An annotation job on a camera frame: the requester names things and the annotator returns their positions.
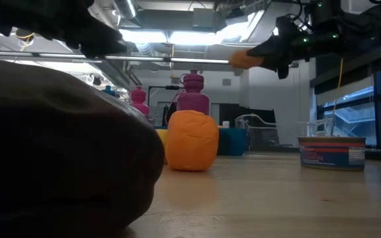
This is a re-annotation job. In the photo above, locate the dark brown toy food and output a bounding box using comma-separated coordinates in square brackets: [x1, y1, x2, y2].
[0, 58, 165, 238]

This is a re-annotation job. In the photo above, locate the silver spiral duct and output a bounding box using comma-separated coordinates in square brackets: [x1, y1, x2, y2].
[112, 0, 138, 20]

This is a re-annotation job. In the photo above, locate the large dark framed window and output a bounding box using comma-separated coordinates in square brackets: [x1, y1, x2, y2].
[316, 62, 381, 151]

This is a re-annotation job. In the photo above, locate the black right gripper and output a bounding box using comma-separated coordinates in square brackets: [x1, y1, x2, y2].
[246, 15, 343, 80]

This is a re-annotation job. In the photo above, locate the grey ceiling box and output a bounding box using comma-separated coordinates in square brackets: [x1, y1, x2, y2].
[192, 8, 215, 29]

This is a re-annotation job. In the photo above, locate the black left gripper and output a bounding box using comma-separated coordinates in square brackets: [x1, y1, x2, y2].
[44, 0, 128, 60]

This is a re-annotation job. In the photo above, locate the orange soft cube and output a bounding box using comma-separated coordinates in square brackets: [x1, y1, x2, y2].
[166, 109, 220, 173]

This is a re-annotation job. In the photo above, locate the black metal stand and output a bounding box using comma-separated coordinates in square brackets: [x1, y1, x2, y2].
[147, 85, 185, 128]

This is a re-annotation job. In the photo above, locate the bright pink squeeze bottle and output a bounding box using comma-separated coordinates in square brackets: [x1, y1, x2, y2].
[129, 85, 151, 116]

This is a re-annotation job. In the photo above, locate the orange oblong toy vegetable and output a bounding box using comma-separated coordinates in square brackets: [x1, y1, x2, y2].
[229, 49, 265, 70]

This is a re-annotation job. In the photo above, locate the magenta squeeze bottle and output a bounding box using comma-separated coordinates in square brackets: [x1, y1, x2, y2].
[176, 68, 210, 116]

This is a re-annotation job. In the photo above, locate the black cabinet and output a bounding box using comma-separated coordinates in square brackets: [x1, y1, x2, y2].
[218, 103, 277, 148]

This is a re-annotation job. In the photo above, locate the teal plastic bin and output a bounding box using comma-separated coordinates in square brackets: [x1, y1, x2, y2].
[153, 125, 247, 157]

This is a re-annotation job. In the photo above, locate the yellow hanging cord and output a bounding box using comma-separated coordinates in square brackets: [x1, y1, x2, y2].
[330, 58, 345, 138]

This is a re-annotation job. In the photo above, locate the tin can with blue label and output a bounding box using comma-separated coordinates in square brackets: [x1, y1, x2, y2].
[298, 136, 366, 172]

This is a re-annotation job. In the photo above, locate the bright ceiling light panel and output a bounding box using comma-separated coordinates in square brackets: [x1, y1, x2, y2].
[119, 11, 261, 46]

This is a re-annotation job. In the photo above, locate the yellow toy lemon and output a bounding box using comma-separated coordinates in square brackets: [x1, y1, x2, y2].
[155, 128, 170, 165]

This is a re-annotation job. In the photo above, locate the clear plastic bin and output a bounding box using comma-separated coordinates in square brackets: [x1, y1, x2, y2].
[144, 104, 165, 129]
[235, 113, 335, 155]

